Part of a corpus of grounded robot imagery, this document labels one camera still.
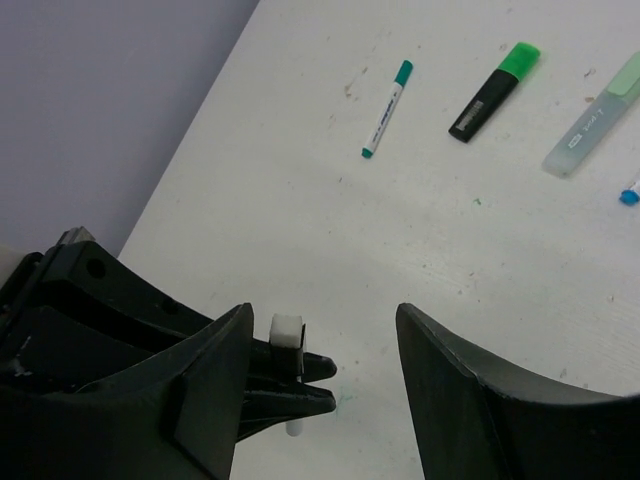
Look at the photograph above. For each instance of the teal capped white marker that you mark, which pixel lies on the teal capped white marker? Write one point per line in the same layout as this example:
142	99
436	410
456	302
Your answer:
399	83

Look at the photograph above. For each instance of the black green capped highlighter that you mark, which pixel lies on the black green capped highlighter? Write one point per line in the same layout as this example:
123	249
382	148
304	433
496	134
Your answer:
516	65

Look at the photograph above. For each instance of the pale green translucent highlighter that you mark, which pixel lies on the pale green translucent highlighter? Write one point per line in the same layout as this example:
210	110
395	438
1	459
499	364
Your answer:
596	121

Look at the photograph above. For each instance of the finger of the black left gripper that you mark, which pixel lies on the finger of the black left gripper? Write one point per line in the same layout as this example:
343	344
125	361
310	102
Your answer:
316	367
267	403

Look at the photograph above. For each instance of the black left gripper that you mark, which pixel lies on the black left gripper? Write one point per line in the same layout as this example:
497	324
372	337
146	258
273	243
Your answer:
75	315

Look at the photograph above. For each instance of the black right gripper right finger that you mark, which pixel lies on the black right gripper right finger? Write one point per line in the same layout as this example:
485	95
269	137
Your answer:
479	416

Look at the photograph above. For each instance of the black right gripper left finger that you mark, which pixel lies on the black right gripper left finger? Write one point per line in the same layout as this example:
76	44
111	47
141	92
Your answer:
174	415

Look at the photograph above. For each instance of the black capped whiteboard pen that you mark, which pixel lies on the black capped whiteboard pen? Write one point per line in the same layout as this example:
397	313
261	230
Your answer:
287	345

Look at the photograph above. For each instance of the blue capped white marker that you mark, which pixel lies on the blue capped white marker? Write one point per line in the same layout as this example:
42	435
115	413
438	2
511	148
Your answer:
630	195

